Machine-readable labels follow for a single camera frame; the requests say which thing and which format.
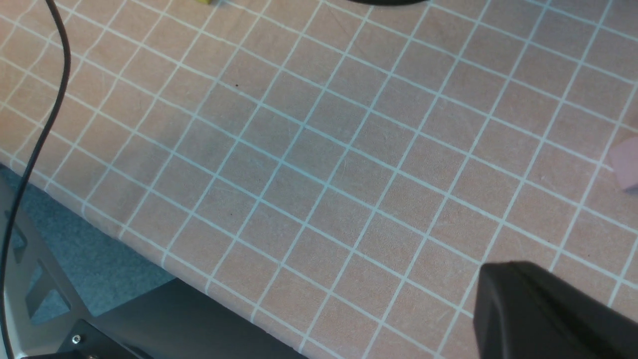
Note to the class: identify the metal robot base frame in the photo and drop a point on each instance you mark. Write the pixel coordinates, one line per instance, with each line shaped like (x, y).
(43, 317)

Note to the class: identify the pink checked tablecloth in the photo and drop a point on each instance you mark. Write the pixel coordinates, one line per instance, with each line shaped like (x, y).
(337, 173)

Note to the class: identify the green centre plate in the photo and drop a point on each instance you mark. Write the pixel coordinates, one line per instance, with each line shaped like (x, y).
(389, 3)

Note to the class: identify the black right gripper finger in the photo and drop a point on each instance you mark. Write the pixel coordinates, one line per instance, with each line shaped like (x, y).
(525, 312)

